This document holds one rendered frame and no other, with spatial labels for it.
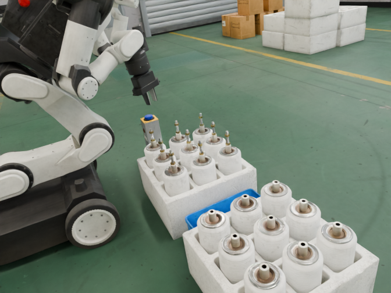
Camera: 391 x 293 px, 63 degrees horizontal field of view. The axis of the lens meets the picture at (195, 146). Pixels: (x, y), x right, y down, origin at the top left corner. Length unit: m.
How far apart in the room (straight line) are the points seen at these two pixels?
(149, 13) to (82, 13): 5.28
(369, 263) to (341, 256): 0.08
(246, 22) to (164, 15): 2.06
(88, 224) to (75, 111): 0.44
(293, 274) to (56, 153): 0.98
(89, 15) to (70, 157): 0.57
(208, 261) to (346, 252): 0.36
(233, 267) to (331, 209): 0.64
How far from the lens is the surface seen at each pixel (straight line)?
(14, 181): 1.38
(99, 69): 1.15
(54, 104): 1.29
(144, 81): 1.26
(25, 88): 1.26
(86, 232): 1.31
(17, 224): 1.36
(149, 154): 1.37
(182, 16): 6.55
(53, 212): 1.33
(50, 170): 1.41
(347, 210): 1.41
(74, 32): 1.07
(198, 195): 1.20
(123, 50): 1.17
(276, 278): 0.81
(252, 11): 4.91
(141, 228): 1.36
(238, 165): 1.27
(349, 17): 4.03
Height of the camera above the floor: 0.88
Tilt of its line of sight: 28 degrees down
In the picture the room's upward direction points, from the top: 8 degrees counter-clockwise
